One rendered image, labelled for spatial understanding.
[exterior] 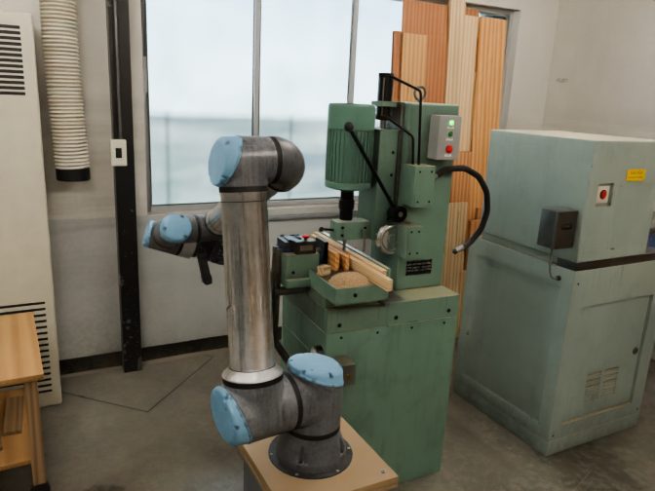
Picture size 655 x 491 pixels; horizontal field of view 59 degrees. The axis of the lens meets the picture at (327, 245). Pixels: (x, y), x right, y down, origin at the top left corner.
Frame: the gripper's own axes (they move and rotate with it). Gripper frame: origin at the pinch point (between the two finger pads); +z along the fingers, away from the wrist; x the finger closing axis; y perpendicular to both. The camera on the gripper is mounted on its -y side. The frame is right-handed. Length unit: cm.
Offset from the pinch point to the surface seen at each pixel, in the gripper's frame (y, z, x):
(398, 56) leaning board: 126, 93, 120
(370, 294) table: 7.8, 37.0, -27.3
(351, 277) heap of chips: 11.4, 28.5, -24.8
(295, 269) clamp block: 5.2, 17.7, -4.2
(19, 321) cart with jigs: -63, -59, 71
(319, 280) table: 5.4, 23.4, -13.5
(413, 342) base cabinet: -6, 68, -21
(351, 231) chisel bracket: 25.0, 34.7, -3.0
